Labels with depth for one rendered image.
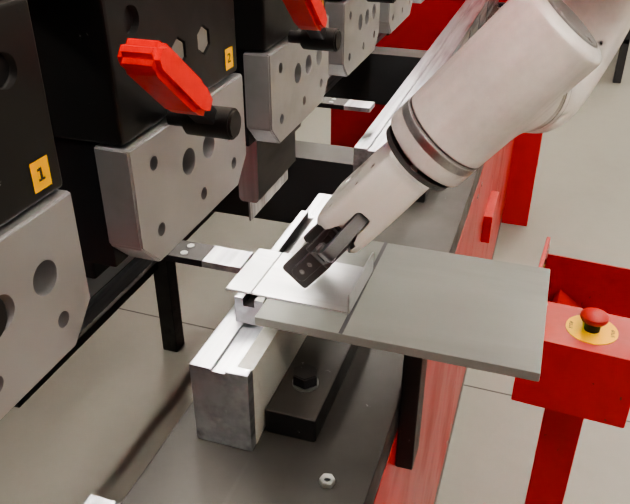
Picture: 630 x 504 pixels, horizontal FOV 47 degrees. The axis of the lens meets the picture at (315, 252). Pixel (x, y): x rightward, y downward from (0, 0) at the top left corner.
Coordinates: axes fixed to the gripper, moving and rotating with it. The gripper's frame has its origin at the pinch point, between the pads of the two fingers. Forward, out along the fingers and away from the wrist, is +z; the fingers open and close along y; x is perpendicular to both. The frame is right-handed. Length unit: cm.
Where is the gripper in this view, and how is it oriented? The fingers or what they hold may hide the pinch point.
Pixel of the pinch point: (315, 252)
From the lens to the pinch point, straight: 71.9
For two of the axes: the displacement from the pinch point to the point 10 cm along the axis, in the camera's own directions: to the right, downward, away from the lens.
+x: 7.3, 6.8, 1.1
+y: -3.2, 4.8, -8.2
